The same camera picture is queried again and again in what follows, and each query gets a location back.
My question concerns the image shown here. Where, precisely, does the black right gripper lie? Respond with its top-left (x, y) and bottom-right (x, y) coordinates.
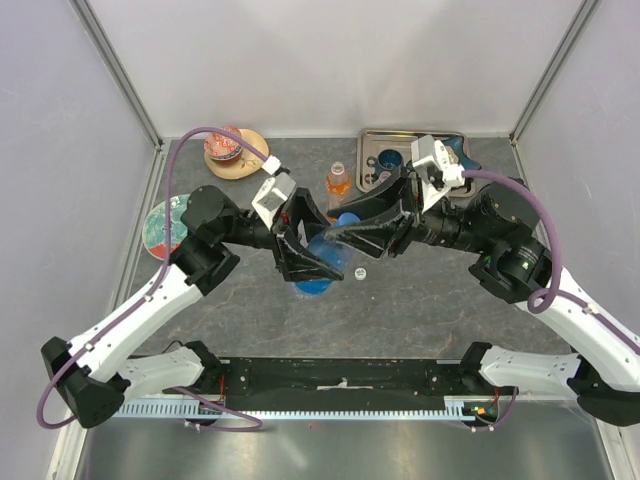
top-left (322, 164), bottom-right (490, 260)

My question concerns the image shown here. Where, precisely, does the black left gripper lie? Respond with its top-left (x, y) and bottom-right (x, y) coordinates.
top-left (221, 188), bottom-right (350, 284)

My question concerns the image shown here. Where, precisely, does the blue bottle cap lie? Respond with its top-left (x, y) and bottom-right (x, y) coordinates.
top-left (335, 212), bottom-right (361, 229)

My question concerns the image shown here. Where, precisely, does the blue water bottle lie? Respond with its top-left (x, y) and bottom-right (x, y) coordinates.
top-left (294, 233), bottom-right (354, 296)

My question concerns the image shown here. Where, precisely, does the orange drink bottle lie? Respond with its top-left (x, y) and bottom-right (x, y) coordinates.
top-left (326, 161), bottom-right (351, 211)

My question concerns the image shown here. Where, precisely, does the white orange-bottle cap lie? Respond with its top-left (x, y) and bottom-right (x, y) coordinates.
top-left (354, 267), bottom-right (367, 281)

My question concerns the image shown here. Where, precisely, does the clear bottle red cap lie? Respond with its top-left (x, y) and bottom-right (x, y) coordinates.
top-left (377, 171), bottom-right (392, 184)

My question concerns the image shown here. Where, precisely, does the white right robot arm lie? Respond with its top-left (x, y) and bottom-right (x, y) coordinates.
top-left (326, 169), bottom-right (639, 427)

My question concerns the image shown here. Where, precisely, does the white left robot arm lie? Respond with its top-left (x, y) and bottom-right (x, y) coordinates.
top-left (41, 178), bottom-right (344, 429)

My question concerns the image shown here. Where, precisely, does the blue ceramic cup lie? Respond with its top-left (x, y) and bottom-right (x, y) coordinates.
top-left (366, 149), bottom-right (404, 175)

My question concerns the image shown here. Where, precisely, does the silver metal tray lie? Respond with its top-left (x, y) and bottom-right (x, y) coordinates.
top-left (355, 128), bottom-right (481, 193)

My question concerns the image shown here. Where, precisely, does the beige floral plate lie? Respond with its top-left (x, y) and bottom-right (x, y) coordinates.
top-left (204, 127), bottom-right (269, 180)

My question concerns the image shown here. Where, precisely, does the blue star-shaped dish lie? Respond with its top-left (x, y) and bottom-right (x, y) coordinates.
top-left (443, 135), bottom-right (482, 170)

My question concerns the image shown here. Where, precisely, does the red patterned bowl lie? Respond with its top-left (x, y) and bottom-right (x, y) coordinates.
top-left (204, 132), bottom-right (243, 163)

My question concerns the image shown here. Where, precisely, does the teal red floral plate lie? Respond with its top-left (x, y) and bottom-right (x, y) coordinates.
top-left (141, 194), bottom-right (189, 260)

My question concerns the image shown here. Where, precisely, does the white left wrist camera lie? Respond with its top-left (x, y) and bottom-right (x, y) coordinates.
top-left (251, 155), bottom-right (296, 230)

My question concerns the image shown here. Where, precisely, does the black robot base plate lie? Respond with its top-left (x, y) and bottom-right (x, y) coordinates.
top-left (162, 355), bottom-right (521, 412)

